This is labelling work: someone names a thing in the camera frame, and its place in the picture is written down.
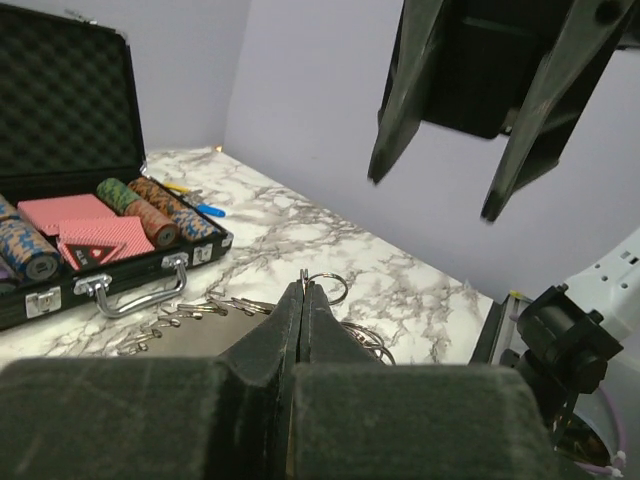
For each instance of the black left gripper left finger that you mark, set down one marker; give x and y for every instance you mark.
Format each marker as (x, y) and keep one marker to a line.
(222, 417)

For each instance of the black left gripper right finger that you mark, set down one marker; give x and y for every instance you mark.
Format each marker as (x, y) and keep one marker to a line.
(363, 420)

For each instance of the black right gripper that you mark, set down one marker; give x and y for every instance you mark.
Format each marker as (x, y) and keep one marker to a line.
(523, 69)

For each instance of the round metal keyring disc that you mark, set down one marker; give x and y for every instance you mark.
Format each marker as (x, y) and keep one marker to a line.
(196, 330)

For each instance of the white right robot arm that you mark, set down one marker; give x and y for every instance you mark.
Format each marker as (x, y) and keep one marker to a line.
(573, 330)

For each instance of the red chip stack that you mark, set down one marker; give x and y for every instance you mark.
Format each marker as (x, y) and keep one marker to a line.
(159, 229)

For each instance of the blue key tag far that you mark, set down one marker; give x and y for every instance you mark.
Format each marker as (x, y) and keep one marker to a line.
(211, 211)

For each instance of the black triangular all-in button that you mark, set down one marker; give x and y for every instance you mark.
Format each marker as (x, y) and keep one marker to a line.
(86, 256)

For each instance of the loose pink playing cards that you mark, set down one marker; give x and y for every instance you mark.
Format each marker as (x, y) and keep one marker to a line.
(107, 231)

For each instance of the yellow key tag far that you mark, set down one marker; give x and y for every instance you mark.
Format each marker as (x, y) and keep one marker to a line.
(177, 188)

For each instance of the orange black chip stack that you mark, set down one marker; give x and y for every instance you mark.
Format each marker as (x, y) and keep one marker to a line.
(158, 197)

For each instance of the pink playing card deck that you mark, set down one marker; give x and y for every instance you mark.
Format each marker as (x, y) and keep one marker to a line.
(46, 213)

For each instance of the green chip stack right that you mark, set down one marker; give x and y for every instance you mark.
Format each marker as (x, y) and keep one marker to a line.
(116, 194)

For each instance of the orange blue lower chip stack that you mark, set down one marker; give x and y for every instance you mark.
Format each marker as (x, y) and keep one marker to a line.
(27, 252)

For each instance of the black poker chip case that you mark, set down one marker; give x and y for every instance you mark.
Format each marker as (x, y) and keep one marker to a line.
(70, 119)

